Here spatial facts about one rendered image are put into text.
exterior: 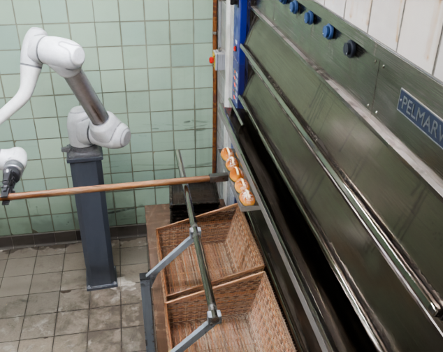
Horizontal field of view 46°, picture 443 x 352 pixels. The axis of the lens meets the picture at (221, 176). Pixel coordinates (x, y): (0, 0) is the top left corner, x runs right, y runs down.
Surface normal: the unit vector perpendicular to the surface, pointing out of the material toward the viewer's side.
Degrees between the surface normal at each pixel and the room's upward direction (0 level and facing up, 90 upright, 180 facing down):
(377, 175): 69
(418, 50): 90
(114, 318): 0
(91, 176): 90
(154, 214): 0
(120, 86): 90
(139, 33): 90
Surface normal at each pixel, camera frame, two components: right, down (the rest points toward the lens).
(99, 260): 0.24, 0.49
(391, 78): -0.98, 0.08
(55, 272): 0.01, -0.86
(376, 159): -0.92, -0.22
